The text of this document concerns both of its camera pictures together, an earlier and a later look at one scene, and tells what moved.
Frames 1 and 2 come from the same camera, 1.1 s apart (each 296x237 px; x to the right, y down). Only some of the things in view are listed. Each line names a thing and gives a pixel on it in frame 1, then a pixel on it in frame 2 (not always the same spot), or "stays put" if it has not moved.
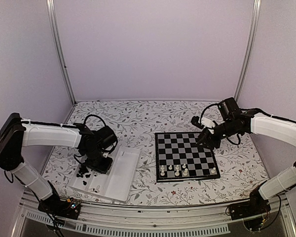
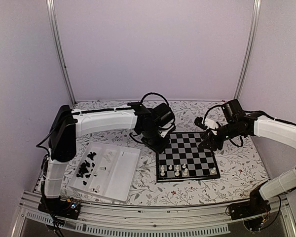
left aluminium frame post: x=55 y=37 stays put
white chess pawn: x=177 y=173 stays put
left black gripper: x=104 y=168 to x=160 y=148
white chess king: x=185 y=173 stays put
